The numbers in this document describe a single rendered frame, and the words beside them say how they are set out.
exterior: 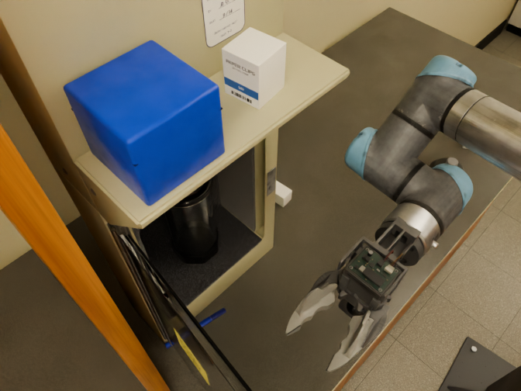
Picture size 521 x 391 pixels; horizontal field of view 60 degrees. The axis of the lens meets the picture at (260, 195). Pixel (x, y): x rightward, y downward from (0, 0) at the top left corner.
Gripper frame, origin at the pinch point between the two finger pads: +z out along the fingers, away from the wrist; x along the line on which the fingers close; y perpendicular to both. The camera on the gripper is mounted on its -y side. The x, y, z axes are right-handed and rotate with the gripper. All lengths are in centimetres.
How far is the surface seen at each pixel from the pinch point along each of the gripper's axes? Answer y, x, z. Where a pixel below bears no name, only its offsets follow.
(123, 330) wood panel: 2.5, -18.2, 15.4
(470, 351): -125, 33, -83
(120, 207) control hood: 22.6, -19.2, 9.5
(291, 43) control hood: 22.7, -24.1, -21.3
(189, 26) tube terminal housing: 30.1, -27.3, -7.7
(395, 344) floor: -127, 10, -65
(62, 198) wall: -30, -69, 4
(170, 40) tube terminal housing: 29.7, -27.4, -5.1
